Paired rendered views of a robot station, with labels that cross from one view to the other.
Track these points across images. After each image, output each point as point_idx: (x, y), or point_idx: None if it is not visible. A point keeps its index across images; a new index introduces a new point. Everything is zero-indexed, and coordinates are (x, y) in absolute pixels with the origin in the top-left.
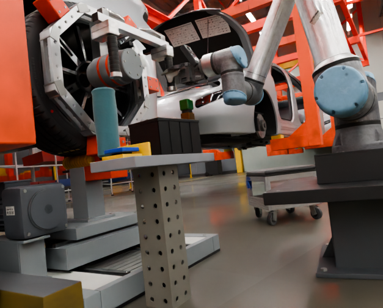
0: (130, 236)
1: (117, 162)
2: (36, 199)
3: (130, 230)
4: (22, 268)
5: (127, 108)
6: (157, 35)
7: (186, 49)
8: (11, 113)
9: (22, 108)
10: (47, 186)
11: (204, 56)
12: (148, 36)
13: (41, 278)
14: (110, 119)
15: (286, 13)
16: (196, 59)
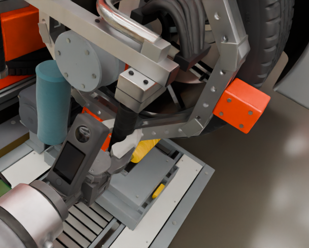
0: (102, 201)
1: None
2: (22, 108)
3: (103, 198)
4: (29, 132)
5: (189, 107)
6: (133, 39)
7: (68, 132)
8: None
9: None
10: (36, 106)
11: (14, 188)
12: (92, 32)
13: None
14: (37, 107)
15: None
16: (60, 172)
